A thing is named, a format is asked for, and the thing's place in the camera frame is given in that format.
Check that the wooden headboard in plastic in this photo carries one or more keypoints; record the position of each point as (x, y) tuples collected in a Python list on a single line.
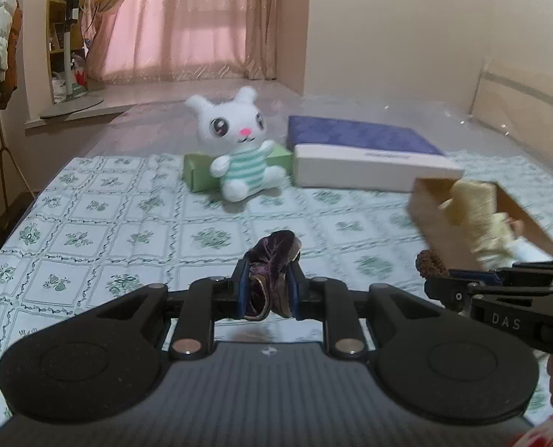
[(517, 104)]

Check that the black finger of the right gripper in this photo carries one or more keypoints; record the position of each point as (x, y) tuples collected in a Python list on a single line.
[(449, 291)]

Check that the yellow towel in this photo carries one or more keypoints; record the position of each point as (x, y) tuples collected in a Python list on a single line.
[(473, 209)]

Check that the pink curtain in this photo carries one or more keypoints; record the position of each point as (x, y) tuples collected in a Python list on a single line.
[(180, 40)]

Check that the blue and white flat box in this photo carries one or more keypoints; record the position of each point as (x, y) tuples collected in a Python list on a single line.
[(346, 154)]

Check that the brown knitted scrunchie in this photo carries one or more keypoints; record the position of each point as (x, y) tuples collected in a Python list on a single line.
[(429, 265)]

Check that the wooden bookshelf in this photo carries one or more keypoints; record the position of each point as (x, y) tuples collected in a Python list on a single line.
[(58, 12)]

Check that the standing fan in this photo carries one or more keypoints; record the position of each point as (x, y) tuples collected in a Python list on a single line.
[(70, 21)]

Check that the brown cardboard tray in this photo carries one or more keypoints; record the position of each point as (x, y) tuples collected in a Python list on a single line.
[(446, 239)]

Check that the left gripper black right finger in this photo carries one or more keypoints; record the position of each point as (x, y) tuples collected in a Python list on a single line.
[(328, 301)]

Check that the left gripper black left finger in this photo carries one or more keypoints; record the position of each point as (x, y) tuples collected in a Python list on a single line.
[(205, 302)]

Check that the white bunny plush toy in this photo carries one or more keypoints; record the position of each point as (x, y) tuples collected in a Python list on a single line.
[(233, 133)]

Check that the green cardboard box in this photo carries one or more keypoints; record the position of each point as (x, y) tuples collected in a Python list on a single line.
[(196, 173)]

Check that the white rolled towel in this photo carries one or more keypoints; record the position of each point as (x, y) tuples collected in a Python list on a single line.
[(519, 250)]

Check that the purple velvet scrunchie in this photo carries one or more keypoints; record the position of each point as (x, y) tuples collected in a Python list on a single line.
[(268, 261)]

